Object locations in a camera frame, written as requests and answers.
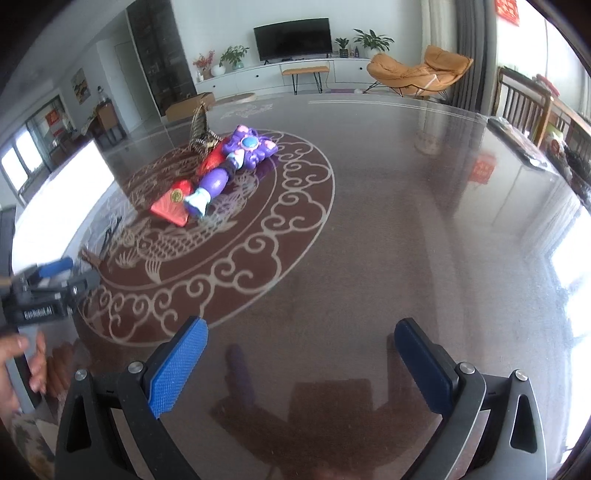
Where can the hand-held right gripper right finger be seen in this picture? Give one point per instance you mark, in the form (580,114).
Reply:
(422,364)

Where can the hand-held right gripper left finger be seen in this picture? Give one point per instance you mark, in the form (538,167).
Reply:
(178,364)

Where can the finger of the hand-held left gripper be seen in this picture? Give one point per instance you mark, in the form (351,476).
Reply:
(83,281)
(57,266)

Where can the brown patterned desktop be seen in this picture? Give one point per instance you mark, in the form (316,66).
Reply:
(369,258)

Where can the person's left hand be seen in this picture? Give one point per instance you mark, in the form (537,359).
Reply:
(9,383)

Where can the red plastic toy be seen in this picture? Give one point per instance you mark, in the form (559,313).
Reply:
(168,203)

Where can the floral cushion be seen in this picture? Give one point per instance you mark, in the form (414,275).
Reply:
(27,443)

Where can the red door poster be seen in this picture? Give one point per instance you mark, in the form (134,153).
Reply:
(54,117)

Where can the wooden dining chair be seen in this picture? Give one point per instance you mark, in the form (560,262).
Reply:
(108,117)

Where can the striped hair claw clip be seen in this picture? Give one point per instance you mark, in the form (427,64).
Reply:
(201,134)

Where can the brown cardboard carton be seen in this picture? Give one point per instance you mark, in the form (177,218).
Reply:
(194,104)

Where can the purple plastic toy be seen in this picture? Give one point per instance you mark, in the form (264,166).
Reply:
(249,147)

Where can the dark glass display cabinet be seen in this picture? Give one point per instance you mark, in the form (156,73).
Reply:
(157,55)

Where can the beige cat scratcher board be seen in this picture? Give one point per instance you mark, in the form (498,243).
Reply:
(235,97)

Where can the dark flat object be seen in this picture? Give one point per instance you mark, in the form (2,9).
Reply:
(517,138)

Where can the white round vase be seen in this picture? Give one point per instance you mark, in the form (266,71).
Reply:
(218,70)

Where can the red flower arrangement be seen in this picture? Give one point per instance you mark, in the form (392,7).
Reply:
(203,60)

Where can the white television cabinet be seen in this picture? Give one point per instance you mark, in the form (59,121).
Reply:
(258,74)

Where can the green potted plant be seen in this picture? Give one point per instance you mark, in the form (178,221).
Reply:
(234,54)

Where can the dark wooden armchair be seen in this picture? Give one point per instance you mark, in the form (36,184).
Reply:
(521,99)

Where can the purple floor mat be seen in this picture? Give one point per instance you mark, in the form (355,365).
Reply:
(342,90)

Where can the orange lounge chair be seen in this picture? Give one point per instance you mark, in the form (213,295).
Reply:
(415,71)

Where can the wooden bench with metal legs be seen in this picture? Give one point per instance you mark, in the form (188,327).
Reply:
(304,70)

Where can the black television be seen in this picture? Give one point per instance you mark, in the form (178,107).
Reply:
(293,39)

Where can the grey curtain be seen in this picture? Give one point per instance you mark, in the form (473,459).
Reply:
(466,46)

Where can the large leafy potted plant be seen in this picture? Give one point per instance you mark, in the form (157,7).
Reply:
(373,39)

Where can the small potted plant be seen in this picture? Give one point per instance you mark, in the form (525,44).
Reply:
(342,45)

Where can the framed wall painting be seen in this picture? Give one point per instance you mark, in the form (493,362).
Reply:
(81,85)

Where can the red wall hanging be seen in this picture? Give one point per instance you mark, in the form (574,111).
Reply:
(508,10)

